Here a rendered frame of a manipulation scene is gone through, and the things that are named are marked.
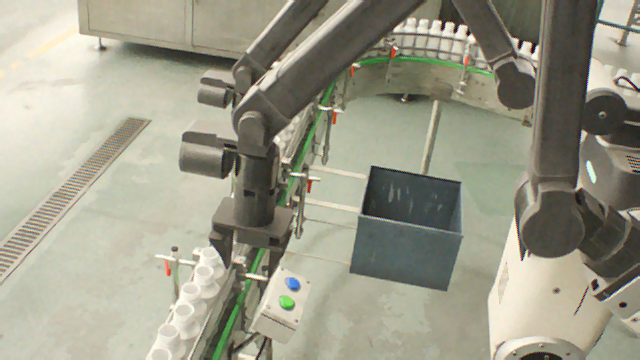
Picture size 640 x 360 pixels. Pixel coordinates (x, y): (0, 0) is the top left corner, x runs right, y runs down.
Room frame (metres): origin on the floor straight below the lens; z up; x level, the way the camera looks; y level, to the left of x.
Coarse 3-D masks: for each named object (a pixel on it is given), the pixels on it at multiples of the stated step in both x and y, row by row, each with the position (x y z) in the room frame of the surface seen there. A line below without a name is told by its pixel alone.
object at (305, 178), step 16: (336, 112) 1.96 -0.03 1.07; (320, 144) 1.98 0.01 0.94; (288, 160) 1.52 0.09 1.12; (288, 176) 1.51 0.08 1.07; (304, 176) 1.50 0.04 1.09; (304, 192) 1.51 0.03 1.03; (304, 208) 1.52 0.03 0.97; (160, 256) 1.10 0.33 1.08; (176, 256) 1.09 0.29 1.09; (192, 256) 1.08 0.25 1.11; (240, 256) 1.09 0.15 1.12; (176, 272) 1.09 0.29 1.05; (240, 272) 1.07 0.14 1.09; (176, 288) 1.09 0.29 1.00; (240, 288) 1.06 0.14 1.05
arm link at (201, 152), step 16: (256, 112) 0.68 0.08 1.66; (192, 128) 0.72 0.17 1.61; (208, 128) 0.72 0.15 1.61; (224, 128) 0.72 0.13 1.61; (240, 128) 0.67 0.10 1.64; (256, 128) 0.67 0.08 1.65; (192, 144) 0.71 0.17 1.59; (208, 144) 0.71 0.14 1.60; (224, 144) 0.71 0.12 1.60; (240, 144) 0.68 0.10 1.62; (256, 144) 0.67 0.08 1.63; (192, 160) 0.70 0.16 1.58; (208, 160) 0.70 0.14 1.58; (208, 176) 0.70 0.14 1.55; (224, 176) 0.71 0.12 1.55
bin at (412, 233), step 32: (384, 192) 1.85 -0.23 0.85; (416, 192) 1.84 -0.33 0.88; (448, 192) 1.82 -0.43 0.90; (384, 224) 1.54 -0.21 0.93; (416, 224) 1.83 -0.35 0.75; (448, 224) 1.82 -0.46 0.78; (288, 256) 1.63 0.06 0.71; (352, 256) 1.55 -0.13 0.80; (384, 256) 1.54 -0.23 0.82; (416, 256) 1.53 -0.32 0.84; (448, 256) 1.52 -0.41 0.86
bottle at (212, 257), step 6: (204, 252) 1.04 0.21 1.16; (210, 252) 1.04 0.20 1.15; (216, 252) 1.04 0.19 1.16; (204, 258) 1.01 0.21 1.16; (210, 258) 1.01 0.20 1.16; (216, 258) 1.02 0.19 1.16; (198, 264) 1.04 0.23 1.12; (204, 264) 1.01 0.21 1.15; (210, 264) 1.01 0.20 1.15; (216, 264) 1.02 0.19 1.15; (216, 270) 1.02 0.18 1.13; (222, 270) 1.03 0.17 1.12; (216, 276) 1.01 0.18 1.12; (222, 276) 1.02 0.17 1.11; (216, 282) 1.01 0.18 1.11; (222, 282) 1.02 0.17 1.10; (222, 294) 1.02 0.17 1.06; (222, 300) 1.03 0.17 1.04; (222, 306) 1.02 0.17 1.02
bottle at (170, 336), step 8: (160, 328) 0.80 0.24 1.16; (168, 328) 0.81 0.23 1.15; (176, 328) 0.81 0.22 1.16; (160, 336) 0.78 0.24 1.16; (168, 336) 0.81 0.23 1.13; (176, 336) 0.79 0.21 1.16; (160, 344) 0.78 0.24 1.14; (168, 344) 0.78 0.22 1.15; (176, 344) 0.79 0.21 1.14; (184, 344) 0.81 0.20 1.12; (176, 352) 0.78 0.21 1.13; (184, 352) 0.79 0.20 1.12
